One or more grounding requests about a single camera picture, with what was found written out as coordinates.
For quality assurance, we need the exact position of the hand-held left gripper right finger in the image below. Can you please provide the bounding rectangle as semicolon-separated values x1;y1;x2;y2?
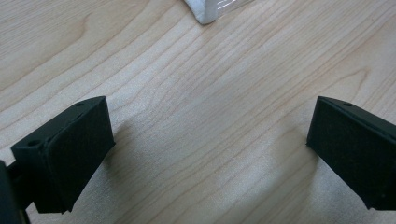
305;95;396;211

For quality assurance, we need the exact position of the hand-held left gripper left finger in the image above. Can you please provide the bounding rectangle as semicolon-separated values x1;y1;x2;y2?
10;95;117;215

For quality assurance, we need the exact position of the clear plastic bag white trim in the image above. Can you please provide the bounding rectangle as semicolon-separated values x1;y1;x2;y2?
182;0;255;26

